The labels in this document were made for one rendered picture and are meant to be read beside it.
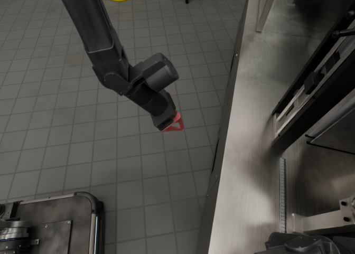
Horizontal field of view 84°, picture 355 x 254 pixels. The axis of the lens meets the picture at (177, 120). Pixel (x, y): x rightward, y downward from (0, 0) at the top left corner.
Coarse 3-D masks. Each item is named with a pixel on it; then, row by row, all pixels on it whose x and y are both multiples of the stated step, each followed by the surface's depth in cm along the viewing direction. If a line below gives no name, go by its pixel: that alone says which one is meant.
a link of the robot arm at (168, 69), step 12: (156, 60) 41; (168, 60) 44; (108, 72) 38; (132, 72) 44; (144, 72) 42; (156, 72) 42; (168, 72) 41; (108, 84) 40; (120, 84) 40; (132, 84) 42; (156, 84) 43; (168, 84) 44
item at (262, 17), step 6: (270, 0) 94; (258, 6) 121; (264, 6) 99; (270, 6) 96; (258, 12) 115; (264, 12) 99; (258, 18) 109; (264, 18) 102; (258, 24) 105; (264, 24) 104; (258, 30) 107
